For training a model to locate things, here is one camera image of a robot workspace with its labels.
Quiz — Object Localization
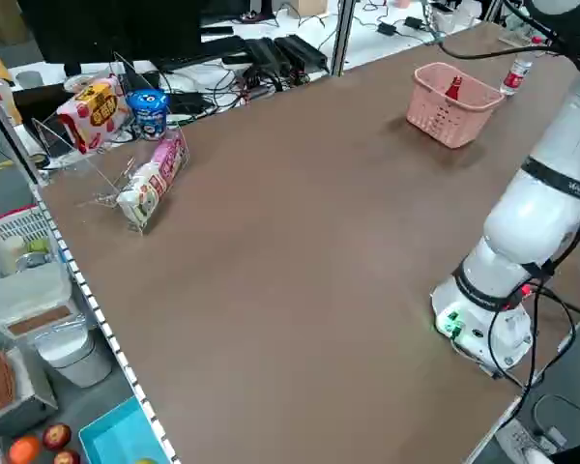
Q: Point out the red Pepsi bottle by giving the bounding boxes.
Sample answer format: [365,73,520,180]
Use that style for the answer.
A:
[445,75,465,102]

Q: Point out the clear water bottle red label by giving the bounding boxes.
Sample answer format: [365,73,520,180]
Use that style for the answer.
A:
[499,34,543,97]

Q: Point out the pink white snack packet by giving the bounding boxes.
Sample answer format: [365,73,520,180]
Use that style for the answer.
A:
[115,137,188,231]

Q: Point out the black power supply unit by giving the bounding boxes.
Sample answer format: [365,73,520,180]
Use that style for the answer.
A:
[275,34,330,72]
[244,37,292,82]

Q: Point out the blue snack cup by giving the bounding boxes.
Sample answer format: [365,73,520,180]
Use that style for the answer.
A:
[125,87,171,142]

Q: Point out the clear acrylic display shelf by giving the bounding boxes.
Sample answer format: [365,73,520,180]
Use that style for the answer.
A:
[31,51,190,238]

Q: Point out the pink plastic basket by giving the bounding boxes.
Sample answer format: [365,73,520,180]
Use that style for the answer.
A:
[405,61,507,150]

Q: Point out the red yellow white snack box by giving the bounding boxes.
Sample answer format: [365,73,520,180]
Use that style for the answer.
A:
[56,76,131,156]

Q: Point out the white waste bin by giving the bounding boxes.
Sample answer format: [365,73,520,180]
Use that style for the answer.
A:
[33,328,113,389]

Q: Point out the blue plastic tray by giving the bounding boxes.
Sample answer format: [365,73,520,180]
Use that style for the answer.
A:
[78,395,175,464]

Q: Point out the black monitor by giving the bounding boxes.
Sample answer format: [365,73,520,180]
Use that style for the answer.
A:
[16,0,204,67]

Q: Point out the white lidded container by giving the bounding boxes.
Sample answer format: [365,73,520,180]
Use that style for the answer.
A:
[0,263,74,335]

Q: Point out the white plastic crate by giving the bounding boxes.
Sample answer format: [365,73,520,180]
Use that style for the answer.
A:
[0,205,63,282]

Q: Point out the clear acrylic cup rack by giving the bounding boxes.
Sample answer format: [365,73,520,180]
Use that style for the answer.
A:
[498,28,537,50]

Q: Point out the clear plastic bottle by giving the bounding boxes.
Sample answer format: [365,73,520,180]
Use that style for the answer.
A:
[0,76,25,128]

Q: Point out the white power strip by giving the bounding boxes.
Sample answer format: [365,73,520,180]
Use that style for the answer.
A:
[493,419,565,464]

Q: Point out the orange fruit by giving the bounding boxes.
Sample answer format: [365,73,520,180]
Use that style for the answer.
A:
[8,435,42,464]

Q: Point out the aluminium frame post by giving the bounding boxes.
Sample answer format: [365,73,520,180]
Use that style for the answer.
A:
[331,0,359,76]

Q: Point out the aluminium table edge rail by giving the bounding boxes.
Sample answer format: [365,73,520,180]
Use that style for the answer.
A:
[27,182,181,464]

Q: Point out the black frame bar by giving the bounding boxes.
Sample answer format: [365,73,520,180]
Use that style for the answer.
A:
[0,79,41,188]

